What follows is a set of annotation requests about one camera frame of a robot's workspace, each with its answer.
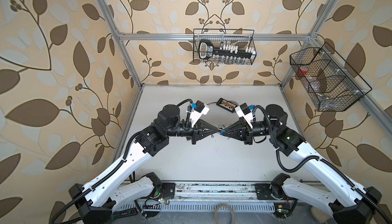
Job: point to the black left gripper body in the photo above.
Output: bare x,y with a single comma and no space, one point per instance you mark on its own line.
196,133

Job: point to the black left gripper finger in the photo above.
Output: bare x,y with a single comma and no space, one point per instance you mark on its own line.
205,126
207,133

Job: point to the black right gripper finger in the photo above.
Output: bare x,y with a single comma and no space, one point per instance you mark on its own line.
237,126
237,135

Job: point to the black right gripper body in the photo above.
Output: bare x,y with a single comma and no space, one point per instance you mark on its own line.
247,133

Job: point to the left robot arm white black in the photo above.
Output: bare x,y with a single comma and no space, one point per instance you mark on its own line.
99,198

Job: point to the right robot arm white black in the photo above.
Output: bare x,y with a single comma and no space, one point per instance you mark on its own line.
345,200

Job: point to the black charging board yellow connectors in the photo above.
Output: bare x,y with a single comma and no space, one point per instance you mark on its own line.
227,104

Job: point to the black tool set in basket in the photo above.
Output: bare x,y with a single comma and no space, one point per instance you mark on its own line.
207,50

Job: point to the red item in basket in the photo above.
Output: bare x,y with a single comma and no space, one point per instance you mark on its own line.
303,70

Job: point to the beige foam roll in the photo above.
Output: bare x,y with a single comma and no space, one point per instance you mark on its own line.
319,215

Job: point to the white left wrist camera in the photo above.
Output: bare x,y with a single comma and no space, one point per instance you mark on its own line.
199,109

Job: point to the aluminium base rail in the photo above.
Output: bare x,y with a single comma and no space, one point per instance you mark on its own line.
240,197

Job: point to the aluminium frame post right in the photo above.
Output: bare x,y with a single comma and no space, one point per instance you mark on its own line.
305,21

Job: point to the aluminium frame post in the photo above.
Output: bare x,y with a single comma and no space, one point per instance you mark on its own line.
305,21
122,48

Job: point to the back wire basket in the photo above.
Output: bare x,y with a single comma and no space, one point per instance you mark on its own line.
240,37

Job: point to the wire basket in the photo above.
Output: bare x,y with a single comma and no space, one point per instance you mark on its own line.
332,82
240,37

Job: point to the right wire basket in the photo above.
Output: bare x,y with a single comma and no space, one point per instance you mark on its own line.
332,82

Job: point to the aluminium frame post left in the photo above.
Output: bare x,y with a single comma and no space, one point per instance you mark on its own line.
122,48

